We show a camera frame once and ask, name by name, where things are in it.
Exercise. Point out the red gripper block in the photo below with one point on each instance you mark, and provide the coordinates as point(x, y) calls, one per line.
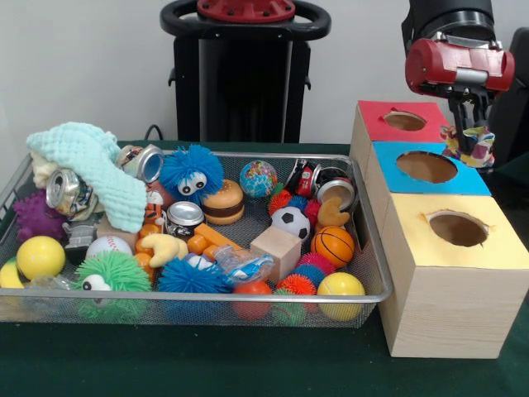
point(459, 66)

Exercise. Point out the multicolour patterned cloth toy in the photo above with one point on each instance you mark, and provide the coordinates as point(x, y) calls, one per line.
point(488, 149)

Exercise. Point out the mint green cloth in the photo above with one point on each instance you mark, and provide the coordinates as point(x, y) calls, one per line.
point(99, 174)

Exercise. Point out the cream knitted cloth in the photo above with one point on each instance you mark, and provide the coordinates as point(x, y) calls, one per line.
point(43, 169)

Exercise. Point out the wooden box with three holes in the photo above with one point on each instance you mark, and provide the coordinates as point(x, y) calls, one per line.
point(450, 298)

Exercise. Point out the shallow clear mesh bin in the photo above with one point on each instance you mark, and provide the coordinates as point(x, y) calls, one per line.
point(248, 318)

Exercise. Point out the small basketball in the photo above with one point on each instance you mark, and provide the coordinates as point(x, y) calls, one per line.
point(334, 246)

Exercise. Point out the small soccer ball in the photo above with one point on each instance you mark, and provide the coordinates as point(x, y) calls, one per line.
point(291, 222)

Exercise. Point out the yellow ball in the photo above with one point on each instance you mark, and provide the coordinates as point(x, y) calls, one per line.
point(340, 289)
point(40, 257)

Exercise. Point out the globe print ball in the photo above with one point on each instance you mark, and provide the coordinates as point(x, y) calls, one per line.
point(259, 179)

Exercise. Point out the plain wooden block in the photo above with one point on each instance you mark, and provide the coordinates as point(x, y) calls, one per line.
point(277, 252)

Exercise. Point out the toy hamburger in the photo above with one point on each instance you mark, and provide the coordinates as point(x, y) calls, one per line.
point(223, 203)

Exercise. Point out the orange ball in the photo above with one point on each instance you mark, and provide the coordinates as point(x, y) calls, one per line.
point(253, 294)

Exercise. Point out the blue spiky rubber ball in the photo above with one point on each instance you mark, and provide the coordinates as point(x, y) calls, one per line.
point(194, 174)

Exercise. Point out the dark green table cloth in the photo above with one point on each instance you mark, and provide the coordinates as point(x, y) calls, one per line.
point(207, 364)

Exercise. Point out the small baseball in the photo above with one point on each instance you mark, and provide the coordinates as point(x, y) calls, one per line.
point(109, 246)

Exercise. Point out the green fuzzy toy with eyes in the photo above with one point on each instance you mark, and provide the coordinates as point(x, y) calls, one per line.
point(116, 273)

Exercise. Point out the purple spiky toy with eyes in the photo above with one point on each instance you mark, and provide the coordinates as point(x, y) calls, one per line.
point(33, 219)

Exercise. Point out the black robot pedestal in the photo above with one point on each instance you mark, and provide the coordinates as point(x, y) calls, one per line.
point(244, 83)

